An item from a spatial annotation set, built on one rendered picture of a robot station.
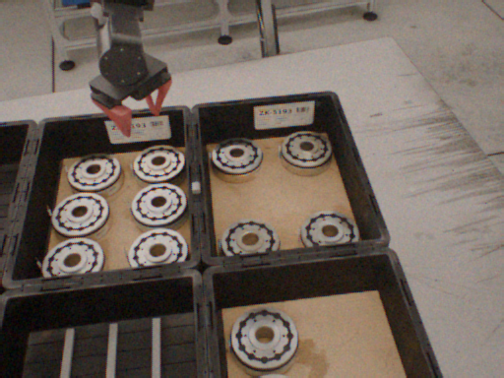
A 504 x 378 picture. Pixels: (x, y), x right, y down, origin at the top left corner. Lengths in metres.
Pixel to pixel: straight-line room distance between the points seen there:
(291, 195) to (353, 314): 0.27
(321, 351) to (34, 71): 2.45
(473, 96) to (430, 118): 1.32
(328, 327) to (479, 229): 0.48
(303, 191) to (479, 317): 0.40
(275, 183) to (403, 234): 0.30
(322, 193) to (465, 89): 1.84
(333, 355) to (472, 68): 2.27
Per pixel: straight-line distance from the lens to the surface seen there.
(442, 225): 1.24
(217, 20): 2.97
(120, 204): 1.09
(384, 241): 0.89
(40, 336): 0.97
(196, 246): 0.87
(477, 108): 2.74
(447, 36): 3.20
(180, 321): 0.92
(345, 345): 0.90
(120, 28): 0.70
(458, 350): 1.08
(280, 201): 1.06
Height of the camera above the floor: 1.62
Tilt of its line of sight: 47 degrees down
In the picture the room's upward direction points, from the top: 2 degrees counter-clockwise
